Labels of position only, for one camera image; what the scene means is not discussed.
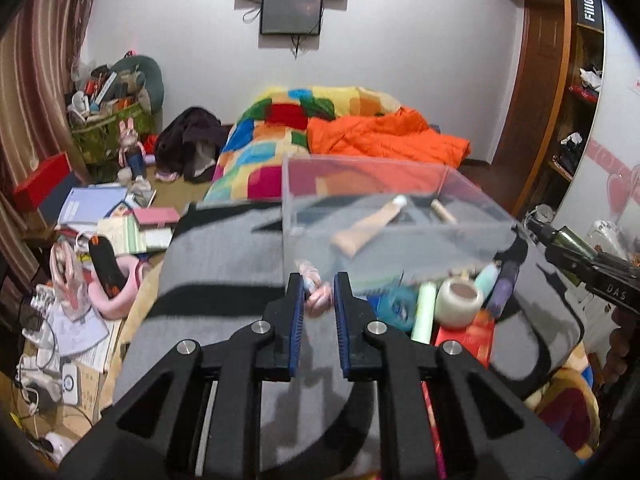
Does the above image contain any green grey neck pillow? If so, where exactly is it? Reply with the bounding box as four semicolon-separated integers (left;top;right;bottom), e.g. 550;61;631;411
112;55;165;114

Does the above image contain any rabbit plush doll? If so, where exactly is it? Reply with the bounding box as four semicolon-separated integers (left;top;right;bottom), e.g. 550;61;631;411
118;117;149;184

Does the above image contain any clear plastic storage box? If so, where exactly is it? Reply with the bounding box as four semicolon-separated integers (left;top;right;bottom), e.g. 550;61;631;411
282;155;514;290

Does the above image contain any light blue bottle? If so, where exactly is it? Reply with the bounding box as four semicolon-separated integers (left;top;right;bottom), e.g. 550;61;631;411
474;262;501;299

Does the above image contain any dark purple bottle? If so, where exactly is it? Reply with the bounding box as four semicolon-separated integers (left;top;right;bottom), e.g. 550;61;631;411
485;261;520;320

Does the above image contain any dark clothes pile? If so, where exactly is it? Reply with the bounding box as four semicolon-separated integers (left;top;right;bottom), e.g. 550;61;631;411
154;106;231;183

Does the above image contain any white power strip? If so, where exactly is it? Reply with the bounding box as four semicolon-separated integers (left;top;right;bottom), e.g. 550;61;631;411
16;354;79;410

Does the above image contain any wooden shelf unit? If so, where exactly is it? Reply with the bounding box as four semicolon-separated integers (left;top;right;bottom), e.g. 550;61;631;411
521;0;604;212

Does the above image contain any beige cosmetic tube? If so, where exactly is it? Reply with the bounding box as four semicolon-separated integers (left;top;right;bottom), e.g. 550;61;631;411
331;195;408;258

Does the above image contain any striped brown curtain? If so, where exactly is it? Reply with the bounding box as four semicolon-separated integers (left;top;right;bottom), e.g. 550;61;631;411
1;0;94;285

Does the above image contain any light green tube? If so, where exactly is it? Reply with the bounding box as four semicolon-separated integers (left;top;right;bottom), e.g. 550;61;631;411
411;282;437;344

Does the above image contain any pink braided hair tie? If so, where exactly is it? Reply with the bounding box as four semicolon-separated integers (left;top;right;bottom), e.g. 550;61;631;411
294;258;334;319

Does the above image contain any green basket of clutter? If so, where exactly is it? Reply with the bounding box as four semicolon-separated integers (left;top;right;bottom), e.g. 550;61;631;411
67;65;155;167

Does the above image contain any orange puffer jacket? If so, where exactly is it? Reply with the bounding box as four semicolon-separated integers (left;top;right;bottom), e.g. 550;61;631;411
307;107;471;168

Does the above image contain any blue notebook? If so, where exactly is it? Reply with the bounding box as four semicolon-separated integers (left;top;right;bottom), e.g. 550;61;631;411
58;186;127;226

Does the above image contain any blue tape roll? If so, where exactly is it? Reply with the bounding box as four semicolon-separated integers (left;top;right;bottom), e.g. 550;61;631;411
375;286;418;333

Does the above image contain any red gold packet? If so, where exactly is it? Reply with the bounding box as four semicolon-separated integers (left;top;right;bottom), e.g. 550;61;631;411
435;310;495;368

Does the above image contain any colourful patchwork quilt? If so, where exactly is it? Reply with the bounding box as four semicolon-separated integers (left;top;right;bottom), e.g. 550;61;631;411
203;86;400;204

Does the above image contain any small black wall screen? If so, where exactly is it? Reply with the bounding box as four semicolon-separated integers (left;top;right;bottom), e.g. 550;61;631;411
259;0;323;37

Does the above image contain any red box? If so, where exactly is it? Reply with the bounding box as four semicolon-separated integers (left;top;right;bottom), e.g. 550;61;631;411
12;153;72;214

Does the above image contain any white tape roll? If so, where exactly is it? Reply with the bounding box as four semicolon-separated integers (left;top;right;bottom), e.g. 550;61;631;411
435;276;485;330

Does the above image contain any black orange slipper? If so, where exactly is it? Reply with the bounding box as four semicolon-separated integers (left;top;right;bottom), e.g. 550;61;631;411
89;235;127;299

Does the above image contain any pink book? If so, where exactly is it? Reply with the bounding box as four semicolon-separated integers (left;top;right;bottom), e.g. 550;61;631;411
132;207;181;229

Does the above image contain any wooden door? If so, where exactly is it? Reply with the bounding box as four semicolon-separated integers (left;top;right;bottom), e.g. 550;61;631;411
492;0;570;217

